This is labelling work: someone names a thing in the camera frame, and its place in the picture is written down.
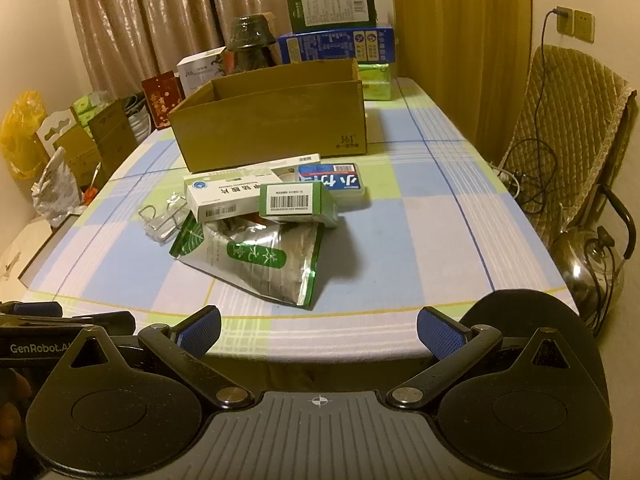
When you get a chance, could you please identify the dark green tea box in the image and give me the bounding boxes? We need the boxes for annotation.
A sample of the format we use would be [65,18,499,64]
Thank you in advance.
[286,0,378,34]

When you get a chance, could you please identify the person's left hand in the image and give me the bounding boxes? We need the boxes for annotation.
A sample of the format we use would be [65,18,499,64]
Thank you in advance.
[0,368,32,478]

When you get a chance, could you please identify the blue white flat tin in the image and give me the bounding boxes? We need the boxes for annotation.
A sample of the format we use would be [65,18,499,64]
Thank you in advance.
[297,162,369,208]

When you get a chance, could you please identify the clear plastic packet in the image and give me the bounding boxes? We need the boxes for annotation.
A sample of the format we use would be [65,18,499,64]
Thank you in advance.
[138,193,190,245]

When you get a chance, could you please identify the wall power socket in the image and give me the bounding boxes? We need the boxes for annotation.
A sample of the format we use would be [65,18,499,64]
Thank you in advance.
[554,6,596,44]

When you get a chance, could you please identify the white humidifier box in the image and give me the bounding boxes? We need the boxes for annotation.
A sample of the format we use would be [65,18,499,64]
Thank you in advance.
[177,47,226,98]

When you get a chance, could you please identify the long white ointment box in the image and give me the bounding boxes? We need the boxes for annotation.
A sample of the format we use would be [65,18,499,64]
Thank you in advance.
[183,154,321,190]

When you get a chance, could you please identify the quilted beige chair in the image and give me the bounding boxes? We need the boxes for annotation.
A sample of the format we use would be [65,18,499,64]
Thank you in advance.
[500,46,637,247]

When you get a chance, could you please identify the red gift box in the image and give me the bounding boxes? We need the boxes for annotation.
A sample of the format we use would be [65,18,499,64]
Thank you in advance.
[141,70,184,129]

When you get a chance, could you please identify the stainless steel kettle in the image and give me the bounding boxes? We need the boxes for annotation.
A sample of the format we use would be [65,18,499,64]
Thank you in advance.
[549,183,638,337]

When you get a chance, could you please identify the dark stacked wrapped bowls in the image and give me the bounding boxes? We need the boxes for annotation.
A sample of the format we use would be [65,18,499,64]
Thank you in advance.
[227,14,277,74]

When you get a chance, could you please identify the yellow plastic bag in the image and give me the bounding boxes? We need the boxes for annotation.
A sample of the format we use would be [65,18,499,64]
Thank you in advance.
[1,90,49,180]

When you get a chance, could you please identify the open cardboard box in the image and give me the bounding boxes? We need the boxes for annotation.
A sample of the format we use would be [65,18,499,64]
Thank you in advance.
[168,58,368,174]

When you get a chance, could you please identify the black power cable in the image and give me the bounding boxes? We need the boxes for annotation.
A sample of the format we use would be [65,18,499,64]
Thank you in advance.
[499,6,572,216]

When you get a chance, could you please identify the white medicine box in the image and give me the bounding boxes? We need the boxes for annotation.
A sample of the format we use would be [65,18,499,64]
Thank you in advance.
[186,170,282,223]

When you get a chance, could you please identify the blue milk carton box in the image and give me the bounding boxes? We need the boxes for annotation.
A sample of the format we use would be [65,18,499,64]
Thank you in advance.
[278,26,395,64]

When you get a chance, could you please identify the beige pleated curtain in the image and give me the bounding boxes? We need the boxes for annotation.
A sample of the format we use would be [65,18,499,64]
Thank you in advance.
[70,0,292,98]

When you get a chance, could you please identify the small green barcode box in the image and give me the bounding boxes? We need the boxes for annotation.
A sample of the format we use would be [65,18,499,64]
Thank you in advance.
[258,181,338,228]

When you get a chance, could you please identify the silver green tea bag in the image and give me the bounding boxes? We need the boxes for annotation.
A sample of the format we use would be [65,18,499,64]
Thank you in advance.
[169,214,324,308]

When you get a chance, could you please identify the yellow wooden curtain panel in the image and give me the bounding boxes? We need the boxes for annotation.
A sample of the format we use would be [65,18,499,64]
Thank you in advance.
[394,0,533,162]

